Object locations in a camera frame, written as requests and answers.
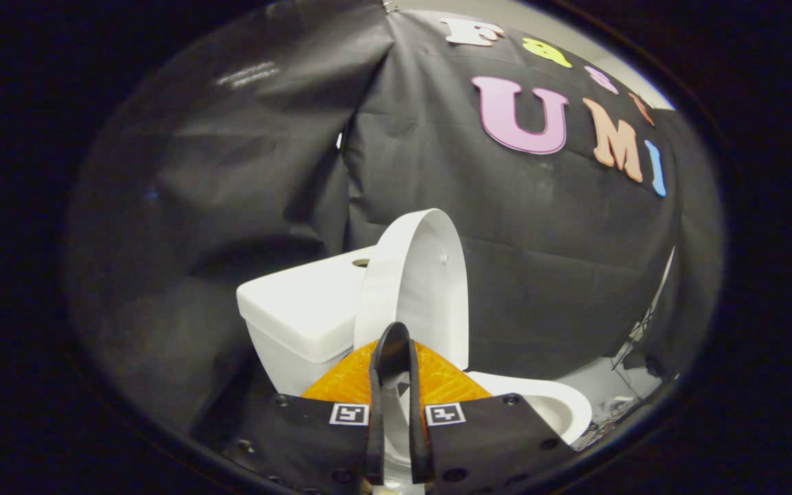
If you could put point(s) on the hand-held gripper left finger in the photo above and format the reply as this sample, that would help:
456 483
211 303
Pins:
374 426

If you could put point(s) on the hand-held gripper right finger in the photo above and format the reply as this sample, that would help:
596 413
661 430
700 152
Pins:
418 433

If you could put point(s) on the white toilet lid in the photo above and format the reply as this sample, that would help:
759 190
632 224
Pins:
423 295

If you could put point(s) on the white toilet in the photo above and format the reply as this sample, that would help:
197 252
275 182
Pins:
300 309

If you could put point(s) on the white toilet seat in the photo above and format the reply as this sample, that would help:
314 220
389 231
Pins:
554 400

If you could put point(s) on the black backdrop cloth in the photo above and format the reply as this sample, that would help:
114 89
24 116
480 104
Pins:
492 240

